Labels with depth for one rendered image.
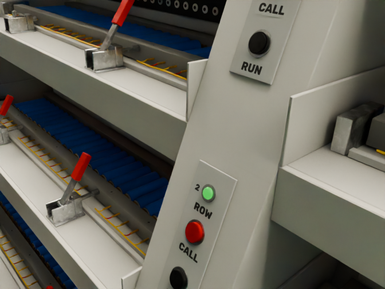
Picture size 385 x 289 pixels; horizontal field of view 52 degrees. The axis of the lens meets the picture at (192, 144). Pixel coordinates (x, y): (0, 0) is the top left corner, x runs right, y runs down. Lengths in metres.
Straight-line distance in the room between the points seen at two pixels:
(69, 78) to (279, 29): 0.30
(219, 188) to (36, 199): 0.33
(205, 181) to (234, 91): 0.07
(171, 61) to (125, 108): 0.09
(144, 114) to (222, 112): 0.10
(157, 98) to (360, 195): 0.21
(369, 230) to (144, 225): 0.28
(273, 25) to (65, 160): 0.41
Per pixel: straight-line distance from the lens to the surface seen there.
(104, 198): 0.53
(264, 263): 0.32
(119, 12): 0.48
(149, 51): 0.48
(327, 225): 0.27
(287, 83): 0.28
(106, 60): 0.47
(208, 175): 0.31
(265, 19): 0.30
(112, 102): 0.43
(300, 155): 0.28
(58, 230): 0.51
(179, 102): 0.37
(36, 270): 0.70
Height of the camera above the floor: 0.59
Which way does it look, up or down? 11 degrees down
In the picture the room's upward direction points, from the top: 18 degrees clockwise
